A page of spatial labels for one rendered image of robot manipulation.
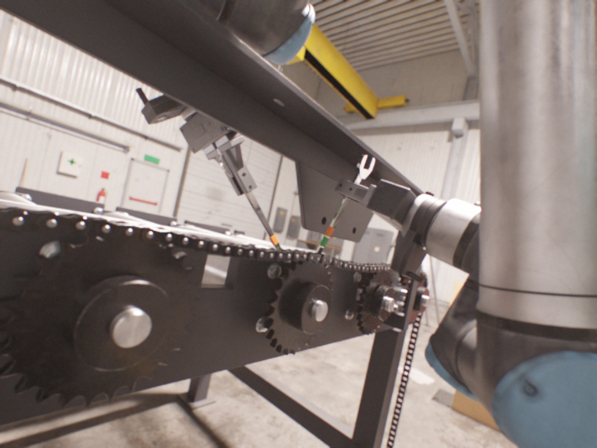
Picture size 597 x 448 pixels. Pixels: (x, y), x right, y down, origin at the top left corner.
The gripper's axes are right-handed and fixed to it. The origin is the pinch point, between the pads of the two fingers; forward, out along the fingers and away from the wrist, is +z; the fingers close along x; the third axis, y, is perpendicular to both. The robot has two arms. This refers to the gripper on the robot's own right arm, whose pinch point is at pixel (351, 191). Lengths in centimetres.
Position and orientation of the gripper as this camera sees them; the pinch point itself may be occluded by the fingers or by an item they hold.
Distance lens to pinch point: 57.5
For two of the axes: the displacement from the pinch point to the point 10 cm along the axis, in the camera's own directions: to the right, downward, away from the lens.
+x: -6.1, -2.4, -7.6
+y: 4.6, -8.8, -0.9
